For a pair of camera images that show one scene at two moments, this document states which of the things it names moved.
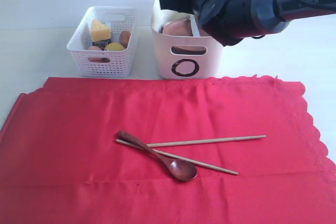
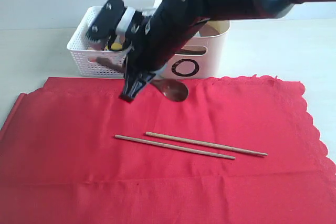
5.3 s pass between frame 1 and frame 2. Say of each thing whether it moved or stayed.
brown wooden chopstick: moved
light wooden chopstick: moved
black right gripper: moved
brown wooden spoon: moved
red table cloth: stayed
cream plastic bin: stayed
